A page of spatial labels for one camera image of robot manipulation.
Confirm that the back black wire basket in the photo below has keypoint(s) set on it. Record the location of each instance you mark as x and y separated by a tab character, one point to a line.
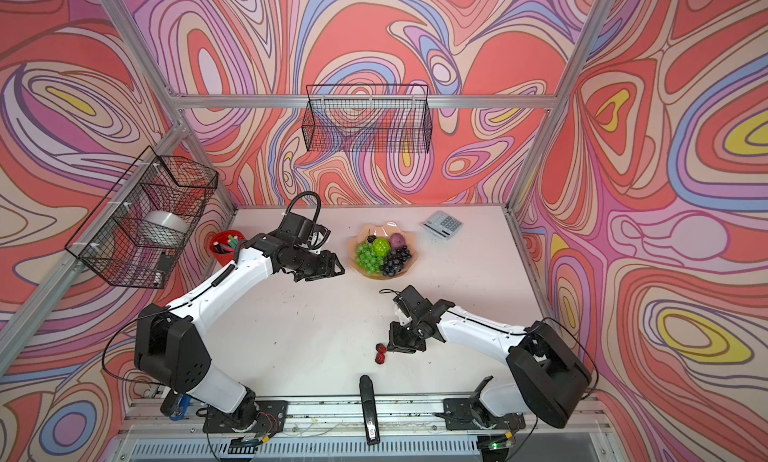
367	118

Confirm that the black wire basket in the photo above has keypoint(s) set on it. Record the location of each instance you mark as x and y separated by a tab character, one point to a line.
161	200
367	118

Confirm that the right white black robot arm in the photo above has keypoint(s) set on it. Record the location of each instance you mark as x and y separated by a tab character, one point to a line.
547	379

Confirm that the red pen cup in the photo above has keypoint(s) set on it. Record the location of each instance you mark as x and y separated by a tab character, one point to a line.
222	246

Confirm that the dark purple grape bunch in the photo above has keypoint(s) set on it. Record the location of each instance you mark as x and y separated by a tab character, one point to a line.
394	263

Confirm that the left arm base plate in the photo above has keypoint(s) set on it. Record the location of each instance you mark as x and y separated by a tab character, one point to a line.
260	417

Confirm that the green grape bunch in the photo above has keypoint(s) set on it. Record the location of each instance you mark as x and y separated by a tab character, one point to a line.
368	259

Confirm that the grey calculator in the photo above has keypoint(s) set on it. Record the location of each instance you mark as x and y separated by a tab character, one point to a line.
442	225

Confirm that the white tape roll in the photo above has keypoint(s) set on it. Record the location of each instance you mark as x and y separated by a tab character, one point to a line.
164	229

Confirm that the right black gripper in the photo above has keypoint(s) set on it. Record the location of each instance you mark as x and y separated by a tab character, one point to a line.
397	345

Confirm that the red cherries pair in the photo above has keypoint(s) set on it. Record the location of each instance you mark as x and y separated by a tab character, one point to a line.
380	356

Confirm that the pink fruit bowl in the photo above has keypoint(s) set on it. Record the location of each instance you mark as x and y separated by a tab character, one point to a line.
369	233

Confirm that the left black wire basket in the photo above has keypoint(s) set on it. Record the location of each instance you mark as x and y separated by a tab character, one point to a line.
161	200

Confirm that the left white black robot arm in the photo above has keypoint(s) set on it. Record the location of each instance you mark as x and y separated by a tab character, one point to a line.
169	344

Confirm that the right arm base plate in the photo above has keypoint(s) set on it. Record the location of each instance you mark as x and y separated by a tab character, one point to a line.
465	414

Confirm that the blue stapler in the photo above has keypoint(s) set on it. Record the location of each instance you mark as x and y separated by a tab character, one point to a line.
175	405

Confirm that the black stapler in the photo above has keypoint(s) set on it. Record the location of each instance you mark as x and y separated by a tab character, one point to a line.
369	411

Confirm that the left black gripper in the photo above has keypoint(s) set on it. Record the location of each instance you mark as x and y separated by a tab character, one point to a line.
327	267

